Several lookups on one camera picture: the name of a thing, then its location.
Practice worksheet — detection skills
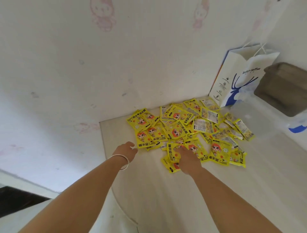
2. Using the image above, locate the person's right hand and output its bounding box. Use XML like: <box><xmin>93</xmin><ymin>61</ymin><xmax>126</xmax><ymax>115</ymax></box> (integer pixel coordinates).
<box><xmin>172</xmin><ymin>146</ymin><xmax>204</xmax><ymax>178</ymax></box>

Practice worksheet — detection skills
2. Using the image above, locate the person's left hand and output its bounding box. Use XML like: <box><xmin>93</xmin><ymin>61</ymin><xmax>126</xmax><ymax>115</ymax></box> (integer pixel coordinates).
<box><xmin>112</xmin><ymin>141</ymin><xmax>138</xmax><ymax>166</ymax></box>

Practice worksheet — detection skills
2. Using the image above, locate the light wooden table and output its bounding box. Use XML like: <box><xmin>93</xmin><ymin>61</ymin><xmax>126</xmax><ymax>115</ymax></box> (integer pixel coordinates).
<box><xmin>99</xmin><ymin>95</ymin><xmax>307</xmax><ymax>233</ymax></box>

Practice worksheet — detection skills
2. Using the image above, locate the clear plastic storage box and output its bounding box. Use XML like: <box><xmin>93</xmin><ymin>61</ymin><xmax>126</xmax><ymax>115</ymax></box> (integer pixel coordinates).
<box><xmin>229</xmin><ymin>91</ymin><xmax>307</xmax><ymax>142</ymax></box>

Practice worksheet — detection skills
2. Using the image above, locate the grey translucent plastic box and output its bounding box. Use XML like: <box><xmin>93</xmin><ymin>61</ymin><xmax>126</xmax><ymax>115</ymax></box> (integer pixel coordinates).
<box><xmin>254</xmin><ymin>62</ymin><xmax>307</xmax><ymax>117</ymax></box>

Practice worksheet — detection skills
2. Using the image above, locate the person's right forearm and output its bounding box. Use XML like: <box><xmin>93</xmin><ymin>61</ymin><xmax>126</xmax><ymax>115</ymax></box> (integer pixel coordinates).
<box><xmin>189</xmin><ymin>167</ymin><xmax>283</xmax><ymax>233</ymax></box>

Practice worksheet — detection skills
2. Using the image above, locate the white paper bag blue deer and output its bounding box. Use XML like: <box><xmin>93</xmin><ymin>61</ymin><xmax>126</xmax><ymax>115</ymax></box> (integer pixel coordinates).
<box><xmin>208</xmin><ymin>43</ymin><xmax>280</xmax><ymax>108</ymax></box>

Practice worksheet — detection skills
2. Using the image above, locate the silver bracelet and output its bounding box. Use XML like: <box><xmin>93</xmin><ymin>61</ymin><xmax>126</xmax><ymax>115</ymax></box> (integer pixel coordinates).
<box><xmin>108</xmin><ymin>155</ymin><xmax>130</xmax><ymax>171</ymax></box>

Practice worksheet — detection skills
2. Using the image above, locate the person's left forearm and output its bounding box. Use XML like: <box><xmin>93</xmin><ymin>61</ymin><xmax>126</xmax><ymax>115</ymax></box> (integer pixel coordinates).
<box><xmin>19</xmin><ymin>156</ymin><xmax>129</xmax><ymax>233</ymax></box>

